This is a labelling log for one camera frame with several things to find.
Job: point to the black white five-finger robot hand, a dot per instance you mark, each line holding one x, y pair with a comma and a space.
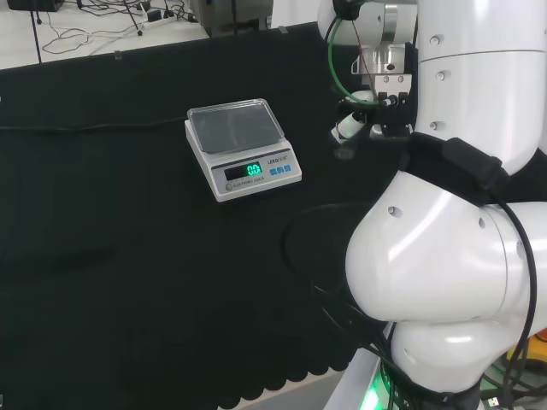
393, 113

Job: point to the clear cloth clip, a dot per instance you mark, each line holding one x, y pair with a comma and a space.
117, 55
283, 30

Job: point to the white electronic balance steel pan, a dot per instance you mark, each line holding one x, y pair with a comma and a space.
248, 171

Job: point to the grey equipment box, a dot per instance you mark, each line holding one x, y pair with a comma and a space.
231, 17

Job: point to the white power strip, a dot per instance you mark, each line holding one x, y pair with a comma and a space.
158, 19

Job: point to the yellow stop button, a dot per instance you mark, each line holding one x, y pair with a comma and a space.
539, 335

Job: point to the black bench cloth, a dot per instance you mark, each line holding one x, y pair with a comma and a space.
128, 256

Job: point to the black equipment case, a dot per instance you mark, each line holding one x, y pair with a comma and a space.
36, 4

